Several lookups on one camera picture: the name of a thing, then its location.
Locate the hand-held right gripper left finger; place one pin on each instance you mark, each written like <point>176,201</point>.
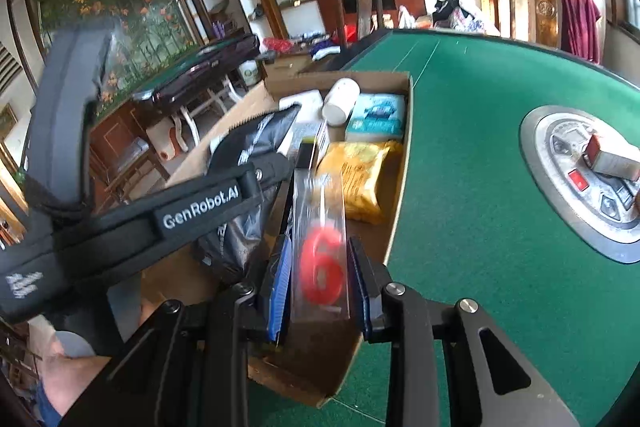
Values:
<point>280,287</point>

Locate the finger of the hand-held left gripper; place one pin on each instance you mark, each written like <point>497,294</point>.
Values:
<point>272,177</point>

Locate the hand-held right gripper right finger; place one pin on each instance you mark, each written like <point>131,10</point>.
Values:
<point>362,292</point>

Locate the clear packet red candle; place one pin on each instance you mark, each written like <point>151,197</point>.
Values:
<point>322,267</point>

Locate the black snack bag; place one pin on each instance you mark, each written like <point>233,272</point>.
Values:
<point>240,142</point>

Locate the cardboard box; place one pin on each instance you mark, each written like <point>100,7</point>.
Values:
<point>300,367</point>

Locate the person's left hand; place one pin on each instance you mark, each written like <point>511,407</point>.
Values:
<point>75,377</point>

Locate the yellow packet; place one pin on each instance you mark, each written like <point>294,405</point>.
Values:
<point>360,179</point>

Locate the white bottle red label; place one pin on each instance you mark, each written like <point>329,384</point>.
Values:
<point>340,102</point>

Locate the brown cardboard carton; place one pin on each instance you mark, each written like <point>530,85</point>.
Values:
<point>287,66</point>

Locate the pale blue tissue pack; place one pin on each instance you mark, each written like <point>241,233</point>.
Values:
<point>375,117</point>

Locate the red plastic bag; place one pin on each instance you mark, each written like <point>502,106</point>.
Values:
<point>277,46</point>

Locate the dark green-top table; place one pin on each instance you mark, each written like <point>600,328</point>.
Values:
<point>200,67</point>

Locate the person's blue trousers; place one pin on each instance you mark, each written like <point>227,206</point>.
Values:
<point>48,409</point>

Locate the white plastic bag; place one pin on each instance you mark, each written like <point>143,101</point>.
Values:
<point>406,18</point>

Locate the round table control panel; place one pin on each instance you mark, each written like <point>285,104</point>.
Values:
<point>550,187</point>

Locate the pile of clothes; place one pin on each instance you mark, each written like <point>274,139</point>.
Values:
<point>465,17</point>

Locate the red and white carton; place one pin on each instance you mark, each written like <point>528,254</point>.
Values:
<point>612,159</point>

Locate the carved wooden chair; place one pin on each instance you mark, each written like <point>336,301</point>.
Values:
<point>545,7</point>

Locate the dark red cloth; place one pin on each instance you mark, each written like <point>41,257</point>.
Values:
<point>580,17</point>

